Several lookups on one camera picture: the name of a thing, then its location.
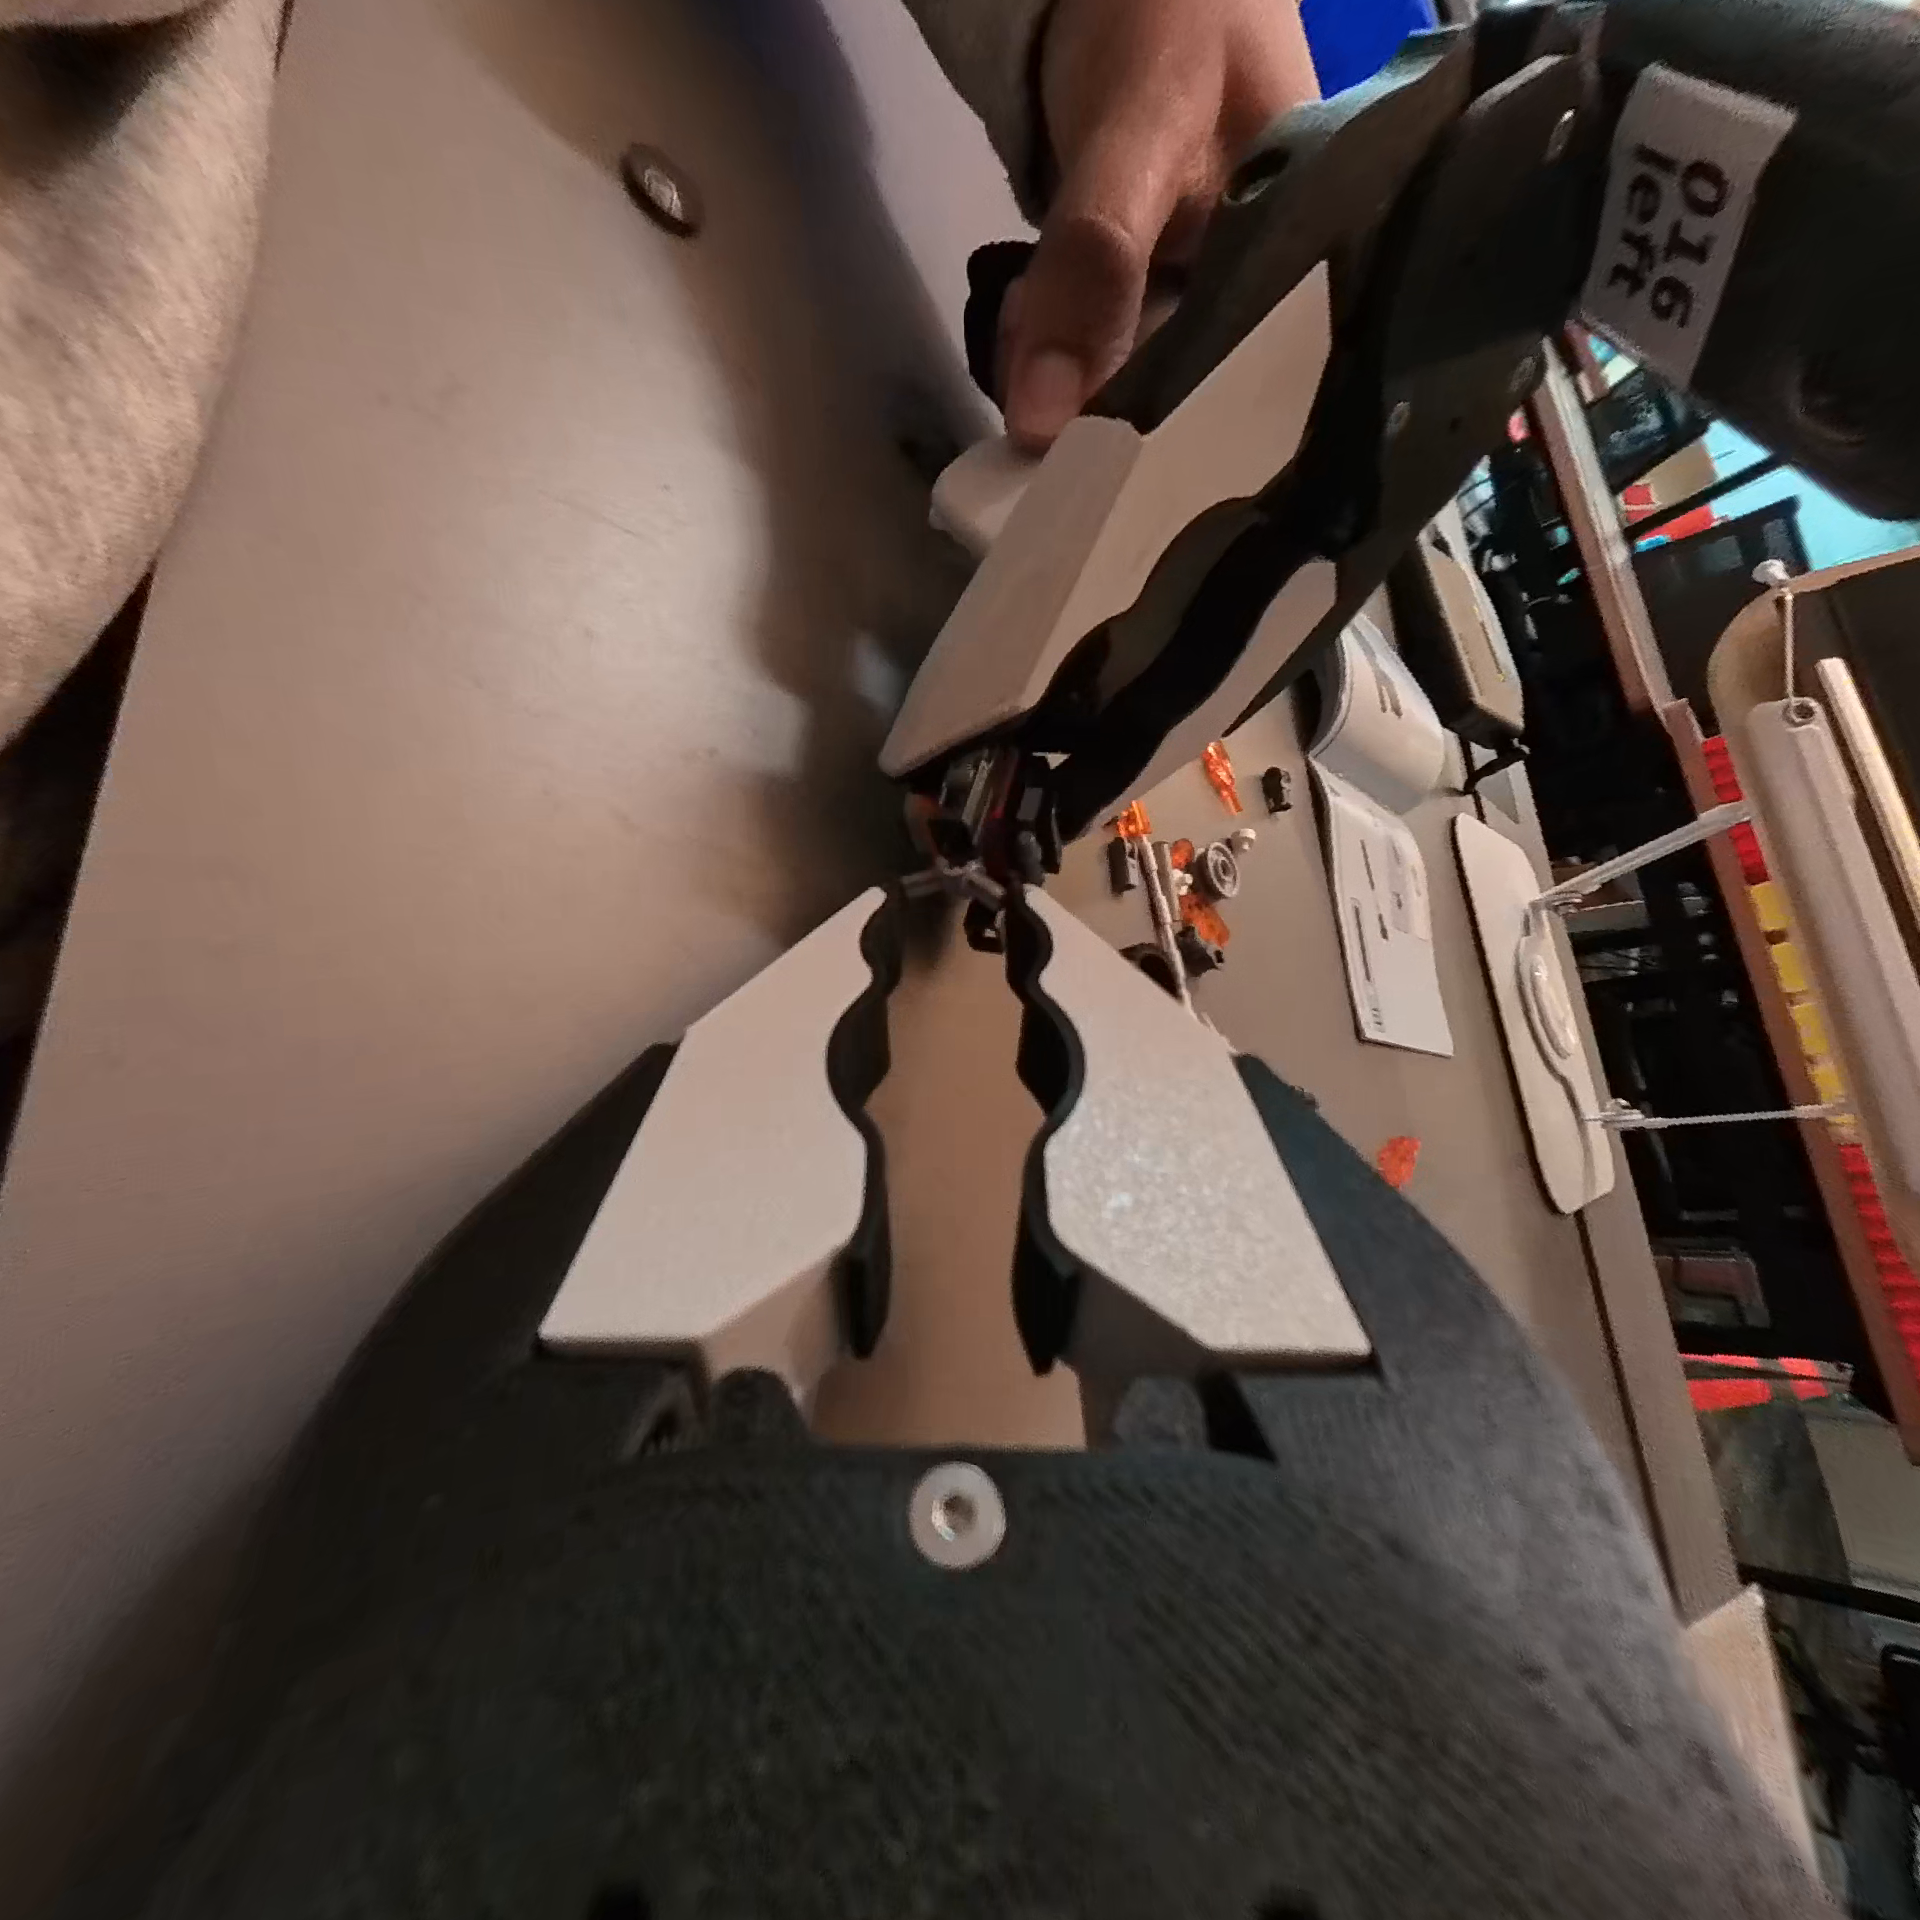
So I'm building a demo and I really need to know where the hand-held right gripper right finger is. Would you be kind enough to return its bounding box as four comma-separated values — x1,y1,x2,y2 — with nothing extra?
994,882,1375,1379

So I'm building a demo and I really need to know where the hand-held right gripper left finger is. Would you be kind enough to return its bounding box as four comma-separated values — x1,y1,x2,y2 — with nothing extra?
536,886,911,1366

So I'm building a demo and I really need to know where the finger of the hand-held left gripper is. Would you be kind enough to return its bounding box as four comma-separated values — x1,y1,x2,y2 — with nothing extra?
879,262,1336,780
1047,556,1354,844

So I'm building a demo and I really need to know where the black lego model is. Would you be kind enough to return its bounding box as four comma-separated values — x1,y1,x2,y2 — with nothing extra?
905,740,1085,955

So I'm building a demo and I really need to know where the lego instruction booklet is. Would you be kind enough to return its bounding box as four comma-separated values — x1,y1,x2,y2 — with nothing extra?
1295,610,1461,1060

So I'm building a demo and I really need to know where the person's left hand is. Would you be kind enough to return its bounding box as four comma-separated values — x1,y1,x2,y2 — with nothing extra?
995,0,1327,451

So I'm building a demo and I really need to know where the black power adapter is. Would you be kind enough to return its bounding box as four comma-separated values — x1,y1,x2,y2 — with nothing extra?
1389,524,1528,751

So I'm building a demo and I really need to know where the round metal desk cap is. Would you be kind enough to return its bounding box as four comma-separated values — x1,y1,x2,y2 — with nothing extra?
622,141,704,238

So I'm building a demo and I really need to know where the white lego flexible hose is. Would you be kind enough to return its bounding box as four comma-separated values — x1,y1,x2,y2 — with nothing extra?
1142,835,1206,1038

